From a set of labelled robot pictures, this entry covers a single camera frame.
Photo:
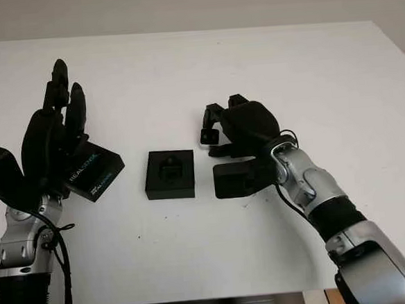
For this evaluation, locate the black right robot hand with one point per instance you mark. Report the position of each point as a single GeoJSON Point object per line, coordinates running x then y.
{"type": "Point", "coordinates": [249, 124]}

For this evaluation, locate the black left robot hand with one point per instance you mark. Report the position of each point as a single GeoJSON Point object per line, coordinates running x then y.
{"type": "Point", "coordinates": [42, 142]}

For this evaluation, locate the small silver RealSense camera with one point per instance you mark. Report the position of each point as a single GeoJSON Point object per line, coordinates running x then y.
{"type": "Point", "coordinates": [209, 137]}

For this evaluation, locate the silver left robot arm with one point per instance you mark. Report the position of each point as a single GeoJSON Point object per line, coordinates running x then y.
{"type": "Point", "coordinates": [18, 248]}

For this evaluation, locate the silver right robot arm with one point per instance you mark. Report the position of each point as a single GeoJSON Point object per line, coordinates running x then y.
{"type": "Point", "coordinates": [330, 191]}

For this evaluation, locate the black RealSense box lid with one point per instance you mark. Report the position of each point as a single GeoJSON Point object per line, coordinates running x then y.
{"type": "Point", "coordinates": [101, 171]}

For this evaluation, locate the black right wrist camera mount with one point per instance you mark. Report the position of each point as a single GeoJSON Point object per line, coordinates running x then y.
{"type": "Point", "coordinates": [235, 177]}

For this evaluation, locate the black foam-lined camera box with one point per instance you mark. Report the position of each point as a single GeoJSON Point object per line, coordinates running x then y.
{"type": "Point", "coordinates": [156, 193]}

